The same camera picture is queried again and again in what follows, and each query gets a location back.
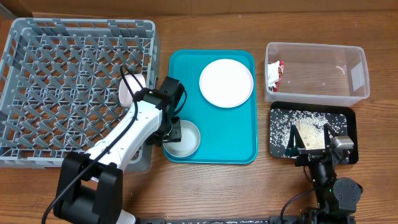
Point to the grey plastic dish rack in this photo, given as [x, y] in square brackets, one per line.
[60, 80]

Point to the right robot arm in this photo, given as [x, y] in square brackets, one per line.
[337, 198]

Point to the clear plastic bin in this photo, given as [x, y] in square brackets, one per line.
[320, 74]

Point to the black waste tray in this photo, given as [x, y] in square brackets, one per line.
[348, 112]

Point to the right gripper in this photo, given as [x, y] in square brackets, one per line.
[309, 157]

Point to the large white plate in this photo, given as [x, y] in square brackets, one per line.
[226, 83]

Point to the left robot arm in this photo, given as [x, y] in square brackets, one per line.
[90, 186]

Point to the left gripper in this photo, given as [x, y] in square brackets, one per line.
[175, 135]

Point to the spilled rice grains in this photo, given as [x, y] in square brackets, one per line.
[309, 125]

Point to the red snack wrapper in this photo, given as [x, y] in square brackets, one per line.
[274, 74]

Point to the teal serving tray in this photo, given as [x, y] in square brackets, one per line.
[228, 135]

